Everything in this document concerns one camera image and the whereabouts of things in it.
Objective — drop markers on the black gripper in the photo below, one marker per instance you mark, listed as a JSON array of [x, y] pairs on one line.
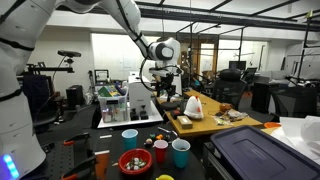
[[166, 82]]

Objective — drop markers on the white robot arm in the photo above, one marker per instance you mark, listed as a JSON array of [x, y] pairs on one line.
[[20, 50]]

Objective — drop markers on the red plastic cup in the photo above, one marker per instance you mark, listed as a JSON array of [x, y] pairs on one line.
[[160, 151]]

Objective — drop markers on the light blue plastic cup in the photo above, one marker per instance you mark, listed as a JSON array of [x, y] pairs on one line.
[[129, 139]]

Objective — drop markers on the teal plastic cup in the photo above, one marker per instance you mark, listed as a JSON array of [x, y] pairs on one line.
[[181, 154]]

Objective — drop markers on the black pouch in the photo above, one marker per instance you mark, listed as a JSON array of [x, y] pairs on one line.
[[170, 106]]

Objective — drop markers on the white box device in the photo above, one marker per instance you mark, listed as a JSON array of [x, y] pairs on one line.
[[139, 96]]

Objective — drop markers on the white dome chicken toy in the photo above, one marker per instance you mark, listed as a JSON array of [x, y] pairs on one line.
[[194, 107]]

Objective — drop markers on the small black clamp tool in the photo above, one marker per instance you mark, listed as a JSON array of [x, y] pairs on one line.
[[134, 115], [144, 114]]

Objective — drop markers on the small cardboard box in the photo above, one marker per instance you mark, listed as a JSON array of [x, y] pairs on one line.
[[184, 122]]

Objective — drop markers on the orange and green wind-up toy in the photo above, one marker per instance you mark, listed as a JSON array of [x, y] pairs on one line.
[[160, 136]]

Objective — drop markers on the green and purple wind-up toy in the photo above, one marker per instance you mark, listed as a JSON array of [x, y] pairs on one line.
[[152, 136]]

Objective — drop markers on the wooden table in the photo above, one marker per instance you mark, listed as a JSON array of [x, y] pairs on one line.
[[206, 123]]

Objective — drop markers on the white spiky wind-up toy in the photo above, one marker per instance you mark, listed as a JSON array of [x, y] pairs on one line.
[[148, 142]]

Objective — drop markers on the clear plastic storage container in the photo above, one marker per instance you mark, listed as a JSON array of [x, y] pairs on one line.
[[113, 108]]

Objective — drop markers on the green book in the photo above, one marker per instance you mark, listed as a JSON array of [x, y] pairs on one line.
[[108, 91]]

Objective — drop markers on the brown round item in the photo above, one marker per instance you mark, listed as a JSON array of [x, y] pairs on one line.
[[225, 107]]

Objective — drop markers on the black office chair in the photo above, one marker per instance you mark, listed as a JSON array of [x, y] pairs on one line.
[[230, 88]]

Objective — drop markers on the clear plastic bag clutter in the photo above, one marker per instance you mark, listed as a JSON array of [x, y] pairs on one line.
[[231, 116]]

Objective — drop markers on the red bowl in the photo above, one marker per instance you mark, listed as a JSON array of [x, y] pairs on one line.
[[133, 156]]

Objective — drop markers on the white mixed candy pile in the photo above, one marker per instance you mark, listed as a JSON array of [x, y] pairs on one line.
[[135, 163]]

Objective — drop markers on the black computer monitor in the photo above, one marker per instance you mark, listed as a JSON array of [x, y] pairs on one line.
[[237, 65]]

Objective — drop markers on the yellow toy banana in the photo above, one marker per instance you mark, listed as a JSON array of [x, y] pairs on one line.
[[165, 177]]

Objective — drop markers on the black speaker box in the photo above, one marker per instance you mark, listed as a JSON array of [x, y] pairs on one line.
[[75, 96]]

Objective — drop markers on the orange flat item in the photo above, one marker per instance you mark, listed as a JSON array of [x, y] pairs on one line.
[[271, 125]]

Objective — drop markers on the dark storage bin lid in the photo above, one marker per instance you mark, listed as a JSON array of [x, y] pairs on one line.
[[263, 156]]

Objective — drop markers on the dark fabric chair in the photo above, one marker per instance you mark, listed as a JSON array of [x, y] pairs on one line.
[[41, 100]]

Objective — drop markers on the black cabinet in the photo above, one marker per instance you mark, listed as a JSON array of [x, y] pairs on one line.
[[293, 100]]

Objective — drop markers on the black perforated board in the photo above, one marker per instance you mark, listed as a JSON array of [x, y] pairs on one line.
[[56, 158]]

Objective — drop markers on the white crumpled sheet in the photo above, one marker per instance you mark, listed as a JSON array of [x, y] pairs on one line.
[[301, 136]]

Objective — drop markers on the black camera on stand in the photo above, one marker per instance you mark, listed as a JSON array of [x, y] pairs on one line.
[[69, 53]]

